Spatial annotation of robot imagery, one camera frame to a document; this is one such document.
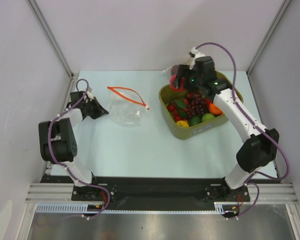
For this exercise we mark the white slotted cable duct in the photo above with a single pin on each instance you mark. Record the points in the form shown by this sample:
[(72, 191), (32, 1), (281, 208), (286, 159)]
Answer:
[(94, 208)]

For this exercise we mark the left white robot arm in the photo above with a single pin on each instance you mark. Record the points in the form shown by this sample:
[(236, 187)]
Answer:
[(58, 144)]

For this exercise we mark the clear zip bag orange seal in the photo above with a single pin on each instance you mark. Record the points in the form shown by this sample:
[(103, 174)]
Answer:
[(126, 106)]

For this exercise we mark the light green custard apple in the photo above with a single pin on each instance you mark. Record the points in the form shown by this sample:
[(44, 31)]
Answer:
[(207, 117)]

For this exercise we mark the dark purple fake grapes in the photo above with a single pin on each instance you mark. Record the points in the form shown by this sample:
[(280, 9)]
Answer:
[(196, 107)]

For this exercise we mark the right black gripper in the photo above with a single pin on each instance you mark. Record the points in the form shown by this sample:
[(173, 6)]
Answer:
[(184, 75)]

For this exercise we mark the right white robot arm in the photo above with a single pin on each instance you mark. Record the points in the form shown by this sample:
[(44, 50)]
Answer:
[(259, 143)]

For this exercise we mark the small orange fake tangerine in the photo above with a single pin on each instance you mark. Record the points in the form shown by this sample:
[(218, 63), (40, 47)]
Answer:
[(213, 109)]

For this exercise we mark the dark green fake lime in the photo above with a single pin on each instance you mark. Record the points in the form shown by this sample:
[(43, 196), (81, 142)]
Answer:
[(195, 120)]

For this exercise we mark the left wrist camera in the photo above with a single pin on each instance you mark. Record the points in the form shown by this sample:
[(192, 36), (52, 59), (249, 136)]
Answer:
[(89, 94)]

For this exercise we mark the yellow fake apple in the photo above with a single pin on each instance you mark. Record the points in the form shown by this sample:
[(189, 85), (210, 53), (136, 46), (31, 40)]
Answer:
[(182, 123)]

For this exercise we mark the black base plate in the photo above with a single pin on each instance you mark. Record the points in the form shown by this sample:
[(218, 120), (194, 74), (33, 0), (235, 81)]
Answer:
[(158, 193)]

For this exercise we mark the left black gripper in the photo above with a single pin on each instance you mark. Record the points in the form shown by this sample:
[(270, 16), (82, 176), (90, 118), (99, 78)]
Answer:
[(100, 111)]

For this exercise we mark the fake lychee bunch with leaf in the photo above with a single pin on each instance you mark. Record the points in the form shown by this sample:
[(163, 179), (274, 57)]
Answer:
[(178, 109)]

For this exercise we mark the red fake apple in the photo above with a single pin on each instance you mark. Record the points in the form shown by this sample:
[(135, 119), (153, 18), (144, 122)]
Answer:
[(177, 84), (207, 101)]

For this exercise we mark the aluminium frame rail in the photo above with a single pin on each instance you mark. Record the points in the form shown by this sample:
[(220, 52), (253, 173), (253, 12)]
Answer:
[(49, 193)]

